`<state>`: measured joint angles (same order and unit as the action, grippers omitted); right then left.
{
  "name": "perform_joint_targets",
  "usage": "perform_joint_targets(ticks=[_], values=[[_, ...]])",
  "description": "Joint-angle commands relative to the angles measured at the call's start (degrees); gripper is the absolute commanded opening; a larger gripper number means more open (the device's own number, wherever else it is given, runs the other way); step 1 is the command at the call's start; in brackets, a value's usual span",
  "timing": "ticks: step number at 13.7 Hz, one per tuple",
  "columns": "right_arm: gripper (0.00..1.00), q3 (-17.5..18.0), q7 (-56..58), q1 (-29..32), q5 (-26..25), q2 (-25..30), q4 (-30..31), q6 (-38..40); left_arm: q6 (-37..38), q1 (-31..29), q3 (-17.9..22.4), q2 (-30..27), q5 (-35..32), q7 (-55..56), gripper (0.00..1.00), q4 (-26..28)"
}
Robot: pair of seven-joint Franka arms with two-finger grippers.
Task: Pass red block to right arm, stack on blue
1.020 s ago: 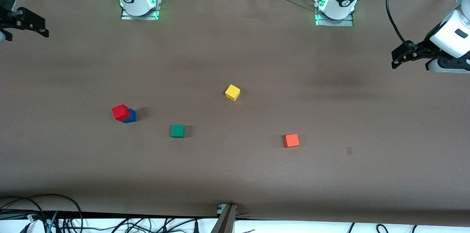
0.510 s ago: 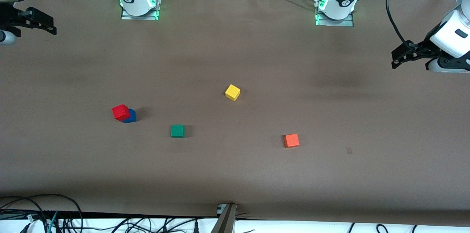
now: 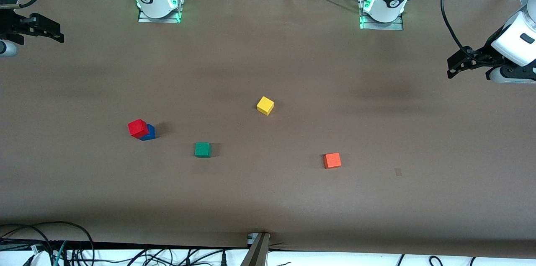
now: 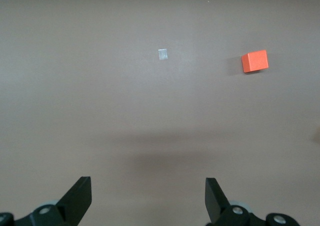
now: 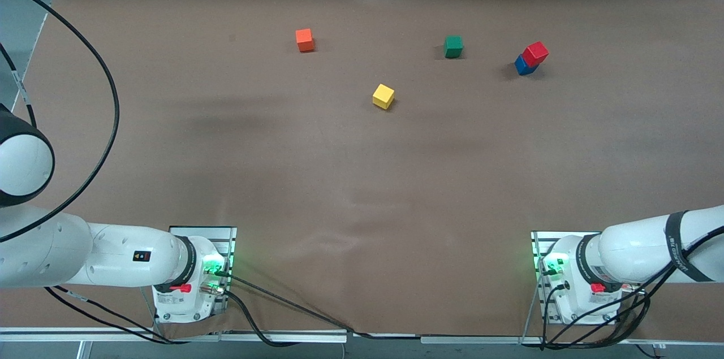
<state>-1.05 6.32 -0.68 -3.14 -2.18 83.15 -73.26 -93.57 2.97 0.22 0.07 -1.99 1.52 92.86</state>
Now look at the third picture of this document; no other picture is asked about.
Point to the blue cube block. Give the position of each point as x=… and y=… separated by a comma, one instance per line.
x=150, y=132

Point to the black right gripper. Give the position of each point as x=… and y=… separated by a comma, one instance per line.
x=12, y=23

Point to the brown paper table cover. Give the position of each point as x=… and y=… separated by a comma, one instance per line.
x=268, y=48

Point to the orange cube block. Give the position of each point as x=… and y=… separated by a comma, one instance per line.
x=332, y=160

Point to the grey metal post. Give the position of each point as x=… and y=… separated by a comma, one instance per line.
x=256, y=253

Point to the yellow cube block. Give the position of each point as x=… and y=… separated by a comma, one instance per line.
x=265, y=105

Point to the green cube block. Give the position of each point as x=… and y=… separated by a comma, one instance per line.
x=202, y=150

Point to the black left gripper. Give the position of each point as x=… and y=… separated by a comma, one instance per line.
x=481, y=53

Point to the red cube block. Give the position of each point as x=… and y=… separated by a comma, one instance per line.
x=138, y=128

